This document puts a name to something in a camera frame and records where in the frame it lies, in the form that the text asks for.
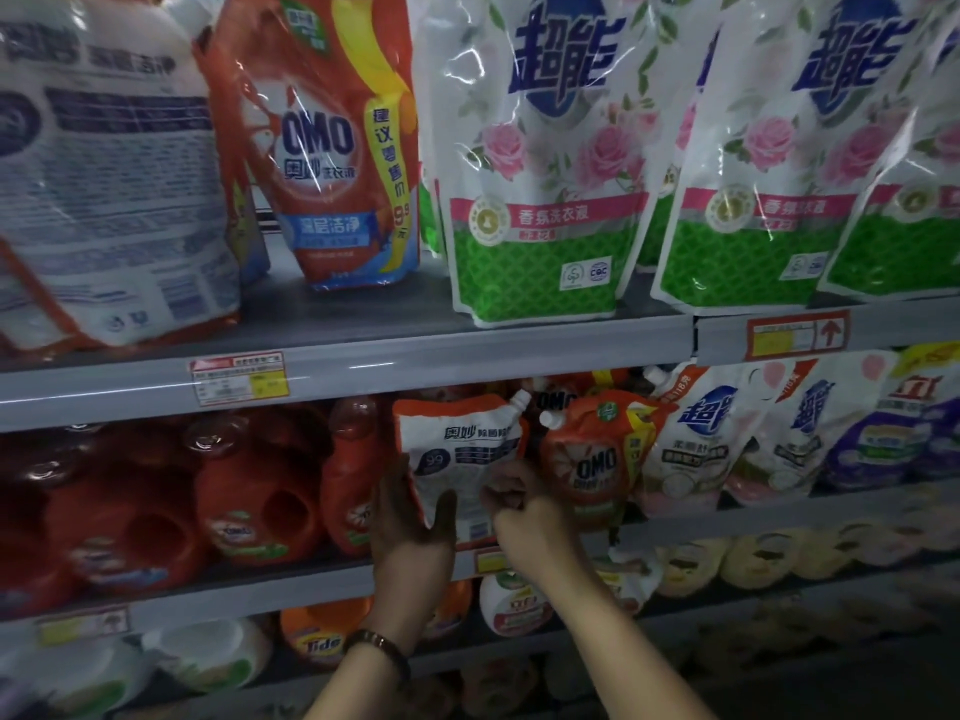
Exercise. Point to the person's left hand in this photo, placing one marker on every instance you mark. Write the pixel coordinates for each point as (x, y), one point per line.
(413, 562)

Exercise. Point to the row of pale round packs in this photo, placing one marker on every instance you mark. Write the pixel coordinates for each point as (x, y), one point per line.
(780, 645)

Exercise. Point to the person's right forearm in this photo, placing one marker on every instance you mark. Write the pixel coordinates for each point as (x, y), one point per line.
(630, 652)

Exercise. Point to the white pink-label bottle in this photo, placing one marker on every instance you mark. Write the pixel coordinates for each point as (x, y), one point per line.
(627, 580)

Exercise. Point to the red-framed price tag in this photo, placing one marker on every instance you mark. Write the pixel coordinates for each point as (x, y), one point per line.
(83, 625)
(240, 379)
(798, 336)
(483, 562)

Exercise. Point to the purple yellow-top Liby pouch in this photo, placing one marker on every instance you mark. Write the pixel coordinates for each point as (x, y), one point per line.
(900, 427)

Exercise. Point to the grey metal shelf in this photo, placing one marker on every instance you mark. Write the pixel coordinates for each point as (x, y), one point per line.
(375, 360)

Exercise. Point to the row of pale yellow bottles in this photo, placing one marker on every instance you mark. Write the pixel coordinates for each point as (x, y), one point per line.
(810, 547)

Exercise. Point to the person's right hand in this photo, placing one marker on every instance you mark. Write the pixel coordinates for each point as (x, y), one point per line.
(540, 532)

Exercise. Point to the white green-label bottle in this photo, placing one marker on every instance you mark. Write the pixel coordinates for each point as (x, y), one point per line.
(518, 604)

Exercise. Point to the row of red detergent bottles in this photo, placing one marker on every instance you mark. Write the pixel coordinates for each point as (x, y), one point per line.
(180, 510)

